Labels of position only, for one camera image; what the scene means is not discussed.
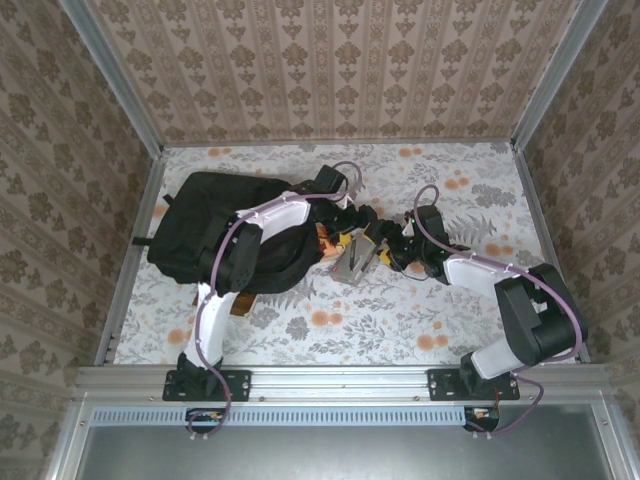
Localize teal geography paperback book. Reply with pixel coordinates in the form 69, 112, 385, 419
192, 291, 257, 319

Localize black backpack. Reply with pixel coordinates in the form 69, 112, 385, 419
132, 169, 329, 297

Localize floral table cover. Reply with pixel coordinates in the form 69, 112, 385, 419
113, 142, 571, 366

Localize grey metal panel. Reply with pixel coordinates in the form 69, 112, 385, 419
47, 402, 629, 480

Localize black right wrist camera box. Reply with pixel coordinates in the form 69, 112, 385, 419
410, 205, 445, 237

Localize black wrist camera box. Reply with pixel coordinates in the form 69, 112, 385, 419
313, 163, 350, 195
410, 205, 445, 237

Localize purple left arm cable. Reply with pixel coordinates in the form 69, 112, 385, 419
187, 160, 364, 446

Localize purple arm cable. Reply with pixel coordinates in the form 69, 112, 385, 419
412, 183, 586, 436
187, 160, 364, 446

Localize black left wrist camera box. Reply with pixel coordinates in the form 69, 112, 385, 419
313, 163, 350, 195

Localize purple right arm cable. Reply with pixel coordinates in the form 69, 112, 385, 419
412, 183, 586, 436

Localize aluminium table side rail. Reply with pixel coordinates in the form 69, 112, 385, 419
94, 149, 169, 369
512, 144, 592, 365

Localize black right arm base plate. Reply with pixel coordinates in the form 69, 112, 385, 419
427, 368, 521, 403

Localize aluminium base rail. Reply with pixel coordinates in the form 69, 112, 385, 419
74, 363, 612, 404

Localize slotted grey cable duct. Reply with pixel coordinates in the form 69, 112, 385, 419
91, 405, 471, 427

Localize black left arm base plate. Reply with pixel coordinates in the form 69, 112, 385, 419
163, 368, 251, 403

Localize aluminium corner post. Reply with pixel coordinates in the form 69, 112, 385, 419
509, 0, 610, 151
58, 0, 166, 157

